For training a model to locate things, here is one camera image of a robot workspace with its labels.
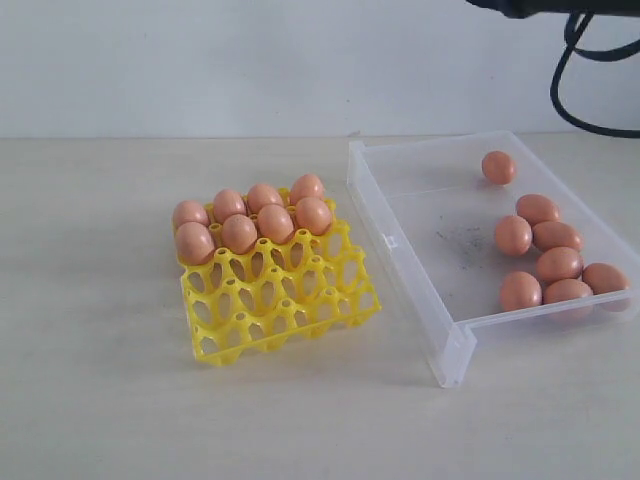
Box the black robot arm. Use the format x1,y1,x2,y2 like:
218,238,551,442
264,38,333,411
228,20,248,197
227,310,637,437
468,0,640,19

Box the yellow plastic egg tray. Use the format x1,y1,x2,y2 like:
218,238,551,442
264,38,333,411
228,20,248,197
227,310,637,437
178,203,381,366

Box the clear plastic box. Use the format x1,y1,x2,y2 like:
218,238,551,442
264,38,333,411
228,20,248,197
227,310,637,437
347,131,639,387

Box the black cable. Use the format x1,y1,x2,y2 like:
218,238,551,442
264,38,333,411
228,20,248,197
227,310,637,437
549,12,640,139

